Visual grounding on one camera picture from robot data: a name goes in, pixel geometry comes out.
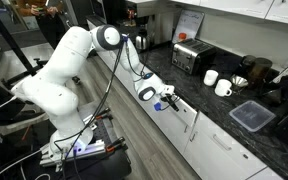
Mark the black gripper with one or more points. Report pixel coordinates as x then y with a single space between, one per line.
171 102

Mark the white wooden drawer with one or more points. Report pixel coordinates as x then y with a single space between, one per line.
175 124

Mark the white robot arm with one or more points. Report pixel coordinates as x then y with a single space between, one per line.
47 88

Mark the white lower cabinet drawer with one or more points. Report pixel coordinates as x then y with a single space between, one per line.
215 155

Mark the blue wrist button block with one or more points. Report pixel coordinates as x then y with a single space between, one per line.
157 106

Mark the white mug left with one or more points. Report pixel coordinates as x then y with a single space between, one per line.
210 77

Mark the white mug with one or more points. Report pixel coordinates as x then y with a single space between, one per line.
223 88
210 77

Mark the silver toaster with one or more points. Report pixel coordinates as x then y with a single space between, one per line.
193 56

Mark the white mug right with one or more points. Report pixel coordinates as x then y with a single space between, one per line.
223 88

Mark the orange lid jar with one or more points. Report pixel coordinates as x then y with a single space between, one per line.
182 36

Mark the steel kettle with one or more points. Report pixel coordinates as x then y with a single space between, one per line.
142 40

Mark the metal funnel dripper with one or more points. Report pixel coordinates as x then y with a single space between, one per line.
239 81

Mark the whiteboard sign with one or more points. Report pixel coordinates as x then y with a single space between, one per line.
189 22

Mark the white upper cabinets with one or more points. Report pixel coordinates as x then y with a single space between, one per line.
274 10

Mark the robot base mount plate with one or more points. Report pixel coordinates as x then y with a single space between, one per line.
80 140

